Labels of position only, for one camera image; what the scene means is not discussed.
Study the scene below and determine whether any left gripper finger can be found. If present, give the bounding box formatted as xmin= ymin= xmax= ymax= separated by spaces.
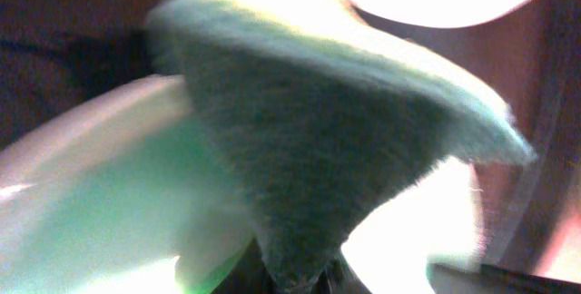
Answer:
xmin=428 ymin=264 xmax=580 ymax=294

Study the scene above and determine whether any green sponge cloth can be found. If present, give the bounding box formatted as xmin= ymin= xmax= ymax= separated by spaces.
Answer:
xmin=147 ymin=0 xmax=535 ymax=293

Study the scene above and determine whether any teal plate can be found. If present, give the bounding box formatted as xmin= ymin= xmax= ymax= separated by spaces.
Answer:
xmin=1 ymin=76 xmax=483 ymax=293

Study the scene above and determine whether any black round tray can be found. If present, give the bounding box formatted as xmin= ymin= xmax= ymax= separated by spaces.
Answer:
xmin=0 ymin=0 xmax=581 ymax=294

